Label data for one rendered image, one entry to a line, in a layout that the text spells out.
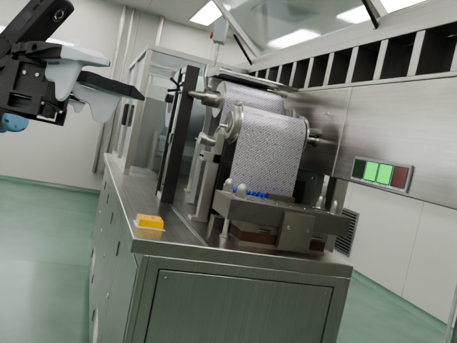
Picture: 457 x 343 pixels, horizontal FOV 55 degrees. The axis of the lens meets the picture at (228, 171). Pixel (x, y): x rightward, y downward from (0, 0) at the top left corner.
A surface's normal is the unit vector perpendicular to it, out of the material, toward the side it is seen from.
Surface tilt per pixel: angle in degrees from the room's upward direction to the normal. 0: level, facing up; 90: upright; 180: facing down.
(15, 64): 82
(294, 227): 90
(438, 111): 90
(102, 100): 87
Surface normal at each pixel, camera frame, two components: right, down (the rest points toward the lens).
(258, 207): 0.29, 0.13
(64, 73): -0.58, -0.18
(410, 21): -0.93, -0.18
